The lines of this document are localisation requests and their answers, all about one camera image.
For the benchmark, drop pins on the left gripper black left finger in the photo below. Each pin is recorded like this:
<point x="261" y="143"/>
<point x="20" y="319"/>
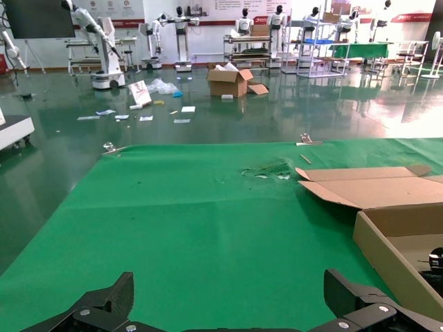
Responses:
<point x="114" y="304"/>

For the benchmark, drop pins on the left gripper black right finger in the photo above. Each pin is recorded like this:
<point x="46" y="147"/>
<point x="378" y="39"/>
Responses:
<point x="353" y="304"/>

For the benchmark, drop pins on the white jointed robot arm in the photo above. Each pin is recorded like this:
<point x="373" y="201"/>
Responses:
<point x="12" y="52"/>

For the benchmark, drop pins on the open brown cardboard mailer box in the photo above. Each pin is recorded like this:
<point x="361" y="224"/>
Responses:
<point x="380" y="193"/>

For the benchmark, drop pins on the small white box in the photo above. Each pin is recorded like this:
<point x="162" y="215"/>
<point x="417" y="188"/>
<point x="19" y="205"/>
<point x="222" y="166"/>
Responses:
<point x="226" y="96"/>
<point x="135" y="107"/>

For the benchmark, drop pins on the open cardboard shipping box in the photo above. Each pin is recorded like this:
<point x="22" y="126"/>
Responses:
<point x="225" y="86"/>

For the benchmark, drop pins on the red box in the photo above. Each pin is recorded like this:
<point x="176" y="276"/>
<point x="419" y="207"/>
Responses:
<point x="2" y="64"/>

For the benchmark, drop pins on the closed brown cardboard box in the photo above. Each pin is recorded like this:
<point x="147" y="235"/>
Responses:
<point x="332" y="18"/>
<point x="259" y="30"/>

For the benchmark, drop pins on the green felt table cloth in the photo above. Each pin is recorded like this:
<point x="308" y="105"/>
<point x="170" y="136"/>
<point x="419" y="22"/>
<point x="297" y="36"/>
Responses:
<point x="173" y="224"/>

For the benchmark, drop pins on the small wooden stick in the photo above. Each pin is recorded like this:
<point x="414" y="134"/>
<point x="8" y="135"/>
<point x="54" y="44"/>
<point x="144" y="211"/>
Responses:
<point x="305" y="158"/>

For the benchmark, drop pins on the metal table clip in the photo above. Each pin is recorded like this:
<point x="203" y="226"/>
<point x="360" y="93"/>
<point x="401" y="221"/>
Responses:
<point x="112" y="148"/>
<point x="308" y="141"/>

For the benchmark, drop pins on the clear crumpled plastic film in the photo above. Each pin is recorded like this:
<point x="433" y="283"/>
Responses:
<point x="270" y="170"/>

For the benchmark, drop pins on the small white paper sheet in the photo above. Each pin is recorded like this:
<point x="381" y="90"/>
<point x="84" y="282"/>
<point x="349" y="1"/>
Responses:
<point x="181" y="121"/>
<point x="146" y="118"/>
<point x="122" y="117"/>

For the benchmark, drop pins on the long white paper strip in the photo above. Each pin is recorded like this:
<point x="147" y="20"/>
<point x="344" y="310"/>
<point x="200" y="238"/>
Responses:
<point x="88" y="118"/>

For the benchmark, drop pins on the blue white paper sheet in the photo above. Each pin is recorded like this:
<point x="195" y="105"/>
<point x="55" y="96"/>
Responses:
<point x="105" y="112"/>

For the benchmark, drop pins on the white wheeled platform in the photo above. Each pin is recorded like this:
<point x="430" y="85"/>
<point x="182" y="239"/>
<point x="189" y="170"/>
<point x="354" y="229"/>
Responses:
<point x="14" y="131"/>

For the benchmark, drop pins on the thin yellow strip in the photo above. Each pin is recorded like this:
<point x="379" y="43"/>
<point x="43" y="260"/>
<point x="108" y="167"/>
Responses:
<point x="173" y="112"/>

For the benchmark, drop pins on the small yellow item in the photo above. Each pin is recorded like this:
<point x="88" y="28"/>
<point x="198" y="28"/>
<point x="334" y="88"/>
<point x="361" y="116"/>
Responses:
<point x="158" y="102"/>

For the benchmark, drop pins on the plain white paper sheet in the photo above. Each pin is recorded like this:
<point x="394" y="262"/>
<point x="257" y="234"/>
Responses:
<point x="188" y="109"/>

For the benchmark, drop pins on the white and red paper bag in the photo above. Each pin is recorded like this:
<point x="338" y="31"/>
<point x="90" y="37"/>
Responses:
<point x="140" y="93"/>

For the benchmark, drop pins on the small blue item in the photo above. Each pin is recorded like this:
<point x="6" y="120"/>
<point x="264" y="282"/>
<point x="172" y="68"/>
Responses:
<point x="177" y="94"/>

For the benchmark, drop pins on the clear plastic bag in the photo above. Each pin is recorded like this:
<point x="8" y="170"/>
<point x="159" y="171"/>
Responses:
<point x="161" y="86"/>

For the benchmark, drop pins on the small black floor item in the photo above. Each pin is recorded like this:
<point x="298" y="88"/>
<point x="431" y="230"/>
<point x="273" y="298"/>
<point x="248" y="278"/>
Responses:
<point x="27" y="95"/>

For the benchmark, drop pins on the flat cardboard piece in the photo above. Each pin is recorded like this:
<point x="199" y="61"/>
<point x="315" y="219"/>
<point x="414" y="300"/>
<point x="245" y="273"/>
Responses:
<point x="257" y="89"/>

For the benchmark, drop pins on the white leaning mobile robot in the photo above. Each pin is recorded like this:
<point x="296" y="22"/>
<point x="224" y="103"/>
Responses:
<point x="107" y="58"/>

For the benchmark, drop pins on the black round stool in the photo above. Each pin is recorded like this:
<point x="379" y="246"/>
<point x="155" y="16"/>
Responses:
<point x="128" y="53"/>

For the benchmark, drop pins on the table with green cloth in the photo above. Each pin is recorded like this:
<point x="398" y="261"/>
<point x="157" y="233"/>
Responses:
<point x="360" y="50"/>

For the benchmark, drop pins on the white robot on round base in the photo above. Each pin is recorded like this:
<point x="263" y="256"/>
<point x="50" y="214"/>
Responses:
<point x="152" y="45"/>

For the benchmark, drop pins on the white metal workbench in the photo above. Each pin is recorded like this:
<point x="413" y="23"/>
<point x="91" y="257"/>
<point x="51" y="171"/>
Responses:
<point x="78" y="43"/>

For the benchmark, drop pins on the white shelving cart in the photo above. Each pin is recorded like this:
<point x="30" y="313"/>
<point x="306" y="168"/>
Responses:
<point x="247" y="55"/>

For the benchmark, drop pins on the white standing fan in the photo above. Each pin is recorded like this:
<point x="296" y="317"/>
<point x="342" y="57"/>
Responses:
<point x="436" y="41"/>

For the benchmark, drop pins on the humanoid robot arms spread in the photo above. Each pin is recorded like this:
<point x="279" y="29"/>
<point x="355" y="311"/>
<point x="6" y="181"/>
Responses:
<point x="180" y="31"/>

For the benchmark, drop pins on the white humanoid robot black head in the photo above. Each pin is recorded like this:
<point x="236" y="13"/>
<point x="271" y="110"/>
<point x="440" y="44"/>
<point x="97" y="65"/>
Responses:
<point x="277" y="24"/>
<point x="353" y="20"/>
<point x="380" y="17"/>
<point x="313" y="15"/>
<point x="244" y="22"/>

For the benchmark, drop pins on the black screen on stand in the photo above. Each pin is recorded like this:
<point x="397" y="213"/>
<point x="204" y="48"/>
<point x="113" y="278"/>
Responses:
<point x="38" y="17"/>

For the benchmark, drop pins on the white tube frame rack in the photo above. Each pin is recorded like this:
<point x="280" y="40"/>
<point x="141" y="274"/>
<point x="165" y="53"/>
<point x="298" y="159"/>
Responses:
<point x="317" y="41"/>

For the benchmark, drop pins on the wall poster with red stripe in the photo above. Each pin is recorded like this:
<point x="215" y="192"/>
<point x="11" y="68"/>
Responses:
<point x="117" y="10"/>

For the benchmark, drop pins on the large wall info poster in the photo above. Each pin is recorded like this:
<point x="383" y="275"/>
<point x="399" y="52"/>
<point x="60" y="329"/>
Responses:
<point x="235" y="7"/>

